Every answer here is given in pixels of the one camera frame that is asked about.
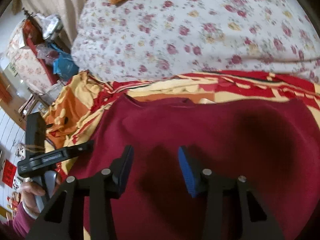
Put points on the blue plastic bag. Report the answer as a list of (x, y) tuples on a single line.
[(64, 66)]

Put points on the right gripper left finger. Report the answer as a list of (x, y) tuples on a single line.
[(85, 200)]

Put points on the maroon sleeve forearm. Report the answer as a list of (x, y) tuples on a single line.
[(19, 227)]

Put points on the white floral quilt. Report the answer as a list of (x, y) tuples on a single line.
[(153, 39)]

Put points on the person's left hand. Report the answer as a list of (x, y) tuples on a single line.
[(29, 190)]

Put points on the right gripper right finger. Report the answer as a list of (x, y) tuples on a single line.
[(232, 208)]

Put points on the maroon sweater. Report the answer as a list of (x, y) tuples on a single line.
[(275, 145)]

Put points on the red orange cream blanket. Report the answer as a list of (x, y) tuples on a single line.
[(76, 113)]

